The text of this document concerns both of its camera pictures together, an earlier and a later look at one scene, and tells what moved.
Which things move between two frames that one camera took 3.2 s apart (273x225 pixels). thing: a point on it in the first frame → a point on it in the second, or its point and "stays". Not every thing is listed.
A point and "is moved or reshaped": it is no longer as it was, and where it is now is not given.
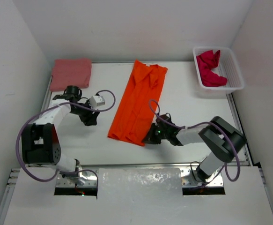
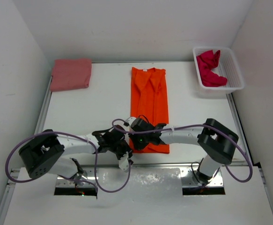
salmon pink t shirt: (68, 72) stays
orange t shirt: (137, 104) is moved or reshaped
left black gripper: (88, 116) → (120, 148)
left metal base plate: (87, 178) stays
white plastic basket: (228, 67) stays
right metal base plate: (189, 177) stays
